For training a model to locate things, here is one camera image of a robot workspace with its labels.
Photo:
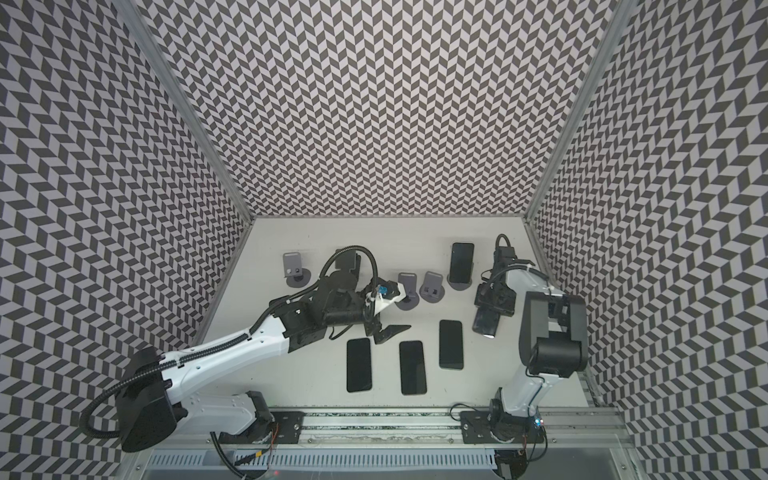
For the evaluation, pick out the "grey round stand centre-right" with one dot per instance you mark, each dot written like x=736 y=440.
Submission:
x=432 y=289

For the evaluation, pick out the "grey round stand far right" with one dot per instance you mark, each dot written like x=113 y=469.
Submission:
x=460 y=286

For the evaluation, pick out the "black phone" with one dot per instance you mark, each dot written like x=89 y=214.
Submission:
x=451 y=347
x=359 y=365
x=461 y=263
x=486 y=323
x=412 y=368

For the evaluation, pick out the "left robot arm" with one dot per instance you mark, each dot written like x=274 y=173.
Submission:
x=162 y=393

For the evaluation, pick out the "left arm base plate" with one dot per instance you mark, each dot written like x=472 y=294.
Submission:
x=282 y=427

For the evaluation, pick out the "aluminium front rail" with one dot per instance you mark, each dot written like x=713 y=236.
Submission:
x=439 y=427

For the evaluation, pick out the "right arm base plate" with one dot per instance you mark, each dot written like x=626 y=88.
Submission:
x=476 y=428

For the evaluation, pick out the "grey round-base phone stand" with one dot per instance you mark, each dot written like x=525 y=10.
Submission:
x=295 y=274

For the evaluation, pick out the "grey round stand centre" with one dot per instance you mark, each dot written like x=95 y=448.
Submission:
x=411 y=300

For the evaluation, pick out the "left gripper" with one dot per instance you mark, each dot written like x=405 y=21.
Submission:
x=376 y=327

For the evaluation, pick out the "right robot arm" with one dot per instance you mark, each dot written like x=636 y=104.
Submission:
x=552 y=342

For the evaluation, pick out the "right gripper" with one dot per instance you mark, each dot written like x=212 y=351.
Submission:
x=495 y=298

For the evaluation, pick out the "white ribbed vent strip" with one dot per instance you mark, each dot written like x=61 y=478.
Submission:
x=359 y=460

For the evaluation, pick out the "black rectangular phone stand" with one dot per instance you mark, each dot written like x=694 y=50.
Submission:
x=348 y=260

